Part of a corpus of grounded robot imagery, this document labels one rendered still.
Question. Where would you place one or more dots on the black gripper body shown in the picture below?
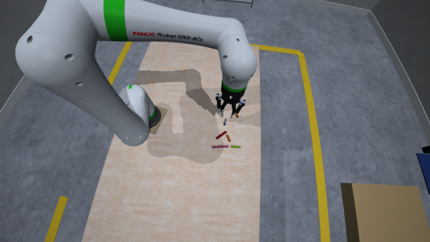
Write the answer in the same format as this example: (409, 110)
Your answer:
(230, 101)

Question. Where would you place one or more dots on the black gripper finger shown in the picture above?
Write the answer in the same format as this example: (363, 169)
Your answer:
(219, 106)
(242, 103)

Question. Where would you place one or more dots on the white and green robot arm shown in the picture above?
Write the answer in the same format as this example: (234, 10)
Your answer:
(58, 53)

